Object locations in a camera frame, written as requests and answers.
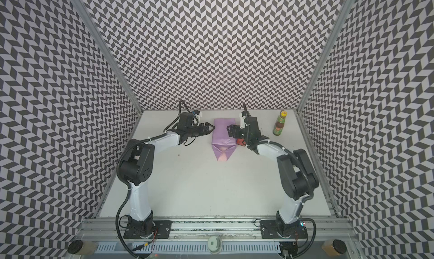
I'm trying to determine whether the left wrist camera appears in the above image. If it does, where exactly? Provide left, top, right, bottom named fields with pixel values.
left=192, top=110, right=202, bottom=121

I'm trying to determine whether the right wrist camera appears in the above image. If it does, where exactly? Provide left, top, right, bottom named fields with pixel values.
left=240, top=111, right=248, bottom=129

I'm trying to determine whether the red tape dispenser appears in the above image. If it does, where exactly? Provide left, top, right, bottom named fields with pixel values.
left=236, top=139, right=246, bottom=147

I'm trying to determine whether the pink wrapping paper sheet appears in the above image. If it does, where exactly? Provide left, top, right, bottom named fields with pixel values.
left=211, top=118, right=237, bottom=161

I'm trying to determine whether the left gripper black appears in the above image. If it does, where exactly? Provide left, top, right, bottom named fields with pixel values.
left=187, top=121, right=217, bottom=137

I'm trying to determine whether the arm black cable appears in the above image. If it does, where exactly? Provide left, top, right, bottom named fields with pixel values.
left=281, top=218, right=318, bottom=259
left=115, top=187, right=140, bottom=259

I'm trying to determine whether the right corner jar black lid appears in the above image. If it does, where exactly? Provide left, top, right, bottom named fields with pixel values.
left=322, top=239, right=348, bottom=257

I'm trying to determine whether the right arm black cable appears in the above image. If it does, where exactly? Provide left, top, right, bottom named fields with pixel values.
left=281, top=218, right=318, bottom=259

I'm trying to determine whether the green sauce bottle yellow cap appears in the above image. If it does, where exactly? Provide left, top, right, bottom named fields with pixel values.
left=273, top=110, right=287, bottom=136

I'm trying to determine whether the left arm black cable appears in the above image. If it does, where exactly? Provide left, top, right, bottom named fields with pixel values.
left=115, top=187, right=140, bottom=259

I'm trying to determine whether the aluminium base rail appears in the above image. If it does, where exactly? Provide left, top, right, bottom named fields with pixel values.
left=76, top=217, right=357, bottom=243

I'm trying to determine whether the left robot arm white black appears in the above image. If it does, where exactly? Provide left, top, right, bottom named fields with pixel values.
left=116, top=112, right=215, bottom=239

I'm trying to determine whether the left corner jar black lid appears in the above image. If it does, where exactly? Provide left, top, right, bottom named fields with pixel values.
left=67, top=240, right=98, bottom=256

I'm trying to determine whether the corner jar black lid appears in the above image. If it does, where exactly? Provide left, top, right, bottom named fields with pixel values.
left=67, top=240, right=98, bottom=256
left=322, top=239, right=348, bottom=257

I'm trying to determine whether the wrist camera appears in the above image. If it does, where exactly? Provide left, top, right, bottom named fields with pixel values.
left=240, top=111, right=248, bottom=129
left=192, top=110, right=202, bottom=121

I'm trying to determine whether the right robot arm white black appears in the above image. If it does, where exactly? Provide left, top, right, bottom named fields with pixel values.
left=226, top=116, right=319, bottom=238

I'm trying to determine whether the round white button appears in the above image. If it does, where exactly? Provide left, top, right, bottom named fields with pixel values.
left=207, top=235, right=223, bottom=254

